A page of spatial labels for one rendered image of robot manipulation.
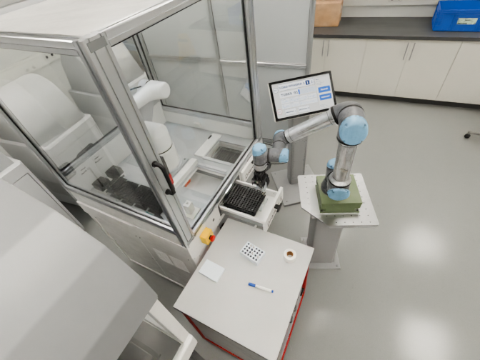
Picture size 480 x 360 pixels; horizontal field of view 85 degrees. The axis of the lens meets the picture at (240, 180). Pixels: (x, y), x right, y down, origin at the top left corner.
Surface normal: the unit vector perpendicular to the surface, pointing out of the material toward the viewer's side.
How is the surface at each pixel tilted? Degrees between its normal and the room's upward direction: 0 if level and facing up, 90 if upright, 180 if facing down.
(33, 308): 41
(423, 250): 0
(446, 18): 90
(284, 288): 0
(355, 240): 0
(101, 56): 90
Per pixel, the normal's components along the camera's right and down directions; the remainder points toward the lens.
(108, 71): 0.89, 0.25
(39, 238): 0.50, -0.36
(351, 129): -0.19, 0.64
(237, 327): -0.11, -0.69
